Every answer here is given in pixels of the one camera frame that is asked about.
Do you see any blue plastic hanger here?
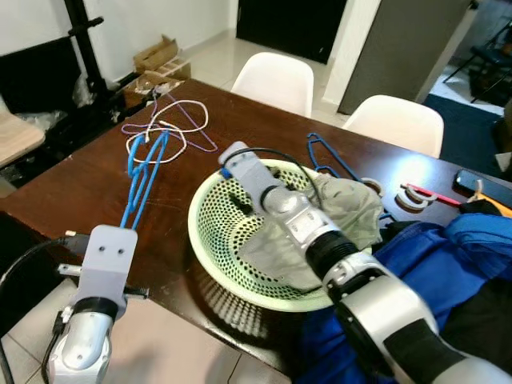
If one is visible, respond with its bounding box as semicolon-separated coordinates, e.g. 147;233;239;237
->
120;128;174;233
306;132;362;183

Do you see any grey green garment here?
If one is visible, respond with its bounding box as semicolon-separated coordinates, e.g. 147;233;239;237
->
238;174;386;293

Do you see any green perforated plastic basket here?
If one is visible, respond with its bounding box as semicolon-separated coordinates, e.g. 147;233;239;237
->
188;158;386;313

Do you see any orange paper sheet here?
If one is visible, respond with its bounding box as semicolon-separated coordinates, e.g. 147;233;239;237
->
466;188;512;218

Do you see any open cardboard box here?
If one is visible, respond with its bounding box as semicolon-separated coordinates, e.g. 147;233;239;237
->
132;34;193;81
122;70;186;106

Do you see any black door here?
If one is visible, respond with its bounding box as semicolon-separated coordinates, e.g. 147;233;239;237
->
236;0;350;65

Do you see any black phone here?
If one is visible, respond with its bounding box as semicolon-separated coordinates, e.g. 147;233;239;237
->
454;170;512;207

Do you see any red pen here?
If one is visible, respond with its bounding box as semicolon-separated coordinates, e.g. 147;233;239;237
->
406;182;462;207

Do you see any light wooden table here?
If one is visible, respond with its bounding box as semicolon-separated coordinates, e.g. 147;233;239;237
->
0;108;46;170

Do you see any royal blue garment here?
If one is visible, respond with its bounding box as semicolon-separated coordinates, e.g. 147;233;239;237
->
300;212;512;384

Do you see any black stand pole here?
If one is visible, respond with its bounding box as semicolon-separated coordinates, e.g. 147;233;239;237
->
62;0;113;101

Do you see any grey partition panel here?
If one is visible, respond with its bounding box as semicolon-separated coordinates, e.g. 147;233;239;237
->
336;0;474;117

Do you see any black flat panel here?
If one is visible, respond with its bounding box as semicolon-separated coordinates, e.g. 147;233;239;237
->
0;36;87;109

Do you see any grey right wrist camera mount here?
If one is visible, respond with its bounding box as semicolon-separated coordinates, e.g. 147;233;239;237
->
218;142;282;210

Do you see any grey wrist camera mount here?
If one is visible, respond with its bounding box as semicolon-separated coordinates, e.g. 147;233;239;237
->
218;142;282;210
74;225;139;303

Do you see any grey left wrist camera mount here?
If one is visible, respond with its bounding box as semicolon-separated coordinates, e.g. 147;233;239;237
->
74;225;139;303

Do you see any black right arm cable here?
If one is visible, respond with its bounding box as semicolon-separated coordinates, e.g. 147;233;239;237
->
220;148;322;210

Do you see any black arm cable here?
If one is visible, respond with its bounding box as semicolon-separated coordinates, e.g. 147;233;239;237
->
220;148;322;210
0;234;87;289

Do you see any purple cable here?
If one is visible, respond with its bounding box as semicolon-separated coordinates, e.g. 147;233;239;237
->
120;90;218;154

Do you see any white cable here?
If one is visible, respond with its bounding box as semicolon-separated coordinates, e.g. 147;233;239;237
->
126;98;211;166

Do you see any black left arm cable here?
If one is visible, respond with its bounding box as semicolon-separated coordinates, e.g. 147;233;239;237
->
0;234;87;289

